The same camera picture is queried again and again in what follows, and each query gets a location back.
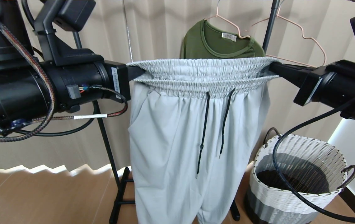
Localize green long-sleeved shirt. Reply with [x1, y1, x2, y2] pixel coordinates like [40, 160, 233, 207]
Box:
[180, 19, 265, 59]

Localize white laundry basket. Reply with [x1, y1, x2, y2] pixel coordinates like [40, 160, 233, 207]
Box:
[244, 127, 355, 224]

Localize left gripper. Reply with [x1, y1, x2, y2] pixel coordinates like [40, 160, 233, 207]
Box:
[0, 59, 131, 131]

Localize pale grey shorts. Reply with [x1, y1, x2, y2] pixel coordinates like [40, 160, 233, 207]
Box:
[126, 57, 280, 224]

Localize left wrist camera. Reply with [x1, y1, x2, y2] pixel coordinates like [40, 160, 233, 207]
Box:
[34, 0, 105, 66]

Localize pink clothes hanger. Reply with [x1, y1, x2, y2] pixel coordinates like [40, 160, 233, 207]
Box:
[207, 0, 251, 39]
[245, 0, 327, 67]

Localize black clothes rack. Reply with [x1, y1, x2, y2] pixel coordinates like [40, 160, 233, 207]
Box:
[72, 0, 281, 224]

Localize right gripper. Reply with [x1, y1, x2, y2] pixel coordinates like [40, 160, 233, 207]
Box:
[293, 59, 355, 128]

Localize beige curtain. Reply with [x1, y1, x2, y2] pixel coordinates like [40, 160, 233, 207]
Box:
[0, 0, 355, 176]

